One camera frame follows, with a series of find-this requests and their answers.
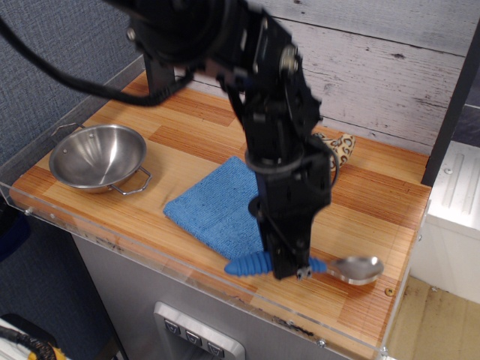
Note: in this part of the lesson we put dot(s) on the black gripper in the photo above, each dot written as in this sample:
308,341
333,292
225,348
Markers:
289,197

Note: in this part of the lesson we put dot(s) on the blue handled metal spoon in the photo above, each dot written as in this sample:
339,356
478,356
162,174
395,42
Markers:
353,270

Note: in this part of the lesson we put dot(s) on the stainless steel bowl with handles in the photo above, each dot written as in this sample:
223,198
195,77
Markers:
100,158

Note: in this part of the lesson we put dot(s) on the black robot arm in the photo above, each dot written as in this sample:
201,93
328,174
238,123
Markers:
257,64

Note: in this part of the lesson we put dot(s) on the folded blue cloth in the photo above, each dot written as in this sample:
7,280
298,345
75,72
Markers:
215,210

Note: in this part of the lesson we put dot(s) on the leopard print plush toy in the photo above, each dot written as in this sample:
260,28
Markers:
343,148

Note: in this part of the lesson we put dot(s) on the silver cabinet with dispenser panel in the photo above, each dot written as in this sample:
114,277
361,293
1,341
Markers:
172,303

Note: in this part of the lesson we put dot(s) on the white side unit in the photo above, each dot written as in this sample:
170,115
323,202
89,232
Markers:
446,255

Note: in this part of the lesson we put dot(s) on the yellow tape object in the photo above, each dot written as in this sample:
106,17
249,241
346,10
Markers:
57,354

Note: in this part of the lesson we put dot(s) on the dark right vertical post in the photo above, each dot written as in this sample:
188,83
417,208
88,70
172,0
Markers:
453,112

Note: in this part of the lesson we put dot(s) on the dark vertical post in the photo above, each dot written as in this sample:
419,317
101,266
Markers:
453,112
159,77

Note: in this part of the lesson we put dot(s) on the dark left vertical post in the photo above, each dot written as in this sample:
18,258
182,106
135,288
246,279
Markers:
159,77

